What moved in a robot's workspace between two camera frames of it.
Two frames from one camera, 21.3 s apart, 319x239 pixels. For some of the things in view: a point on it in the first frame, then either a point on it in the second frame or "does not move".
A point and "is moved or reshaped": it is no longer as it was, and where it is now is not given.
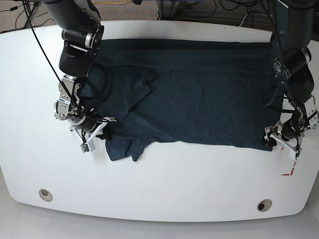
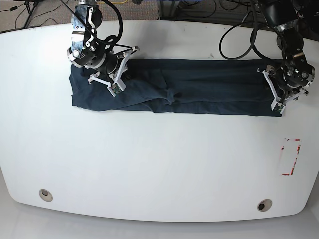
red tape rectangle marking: (291, 173) does not move
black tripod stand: (27, 4) does not move
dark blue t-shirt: (183, 91) is moved or reshaped
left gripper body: (88, 145) → (114, 78)
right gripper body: (293, 146) → (281, 96)
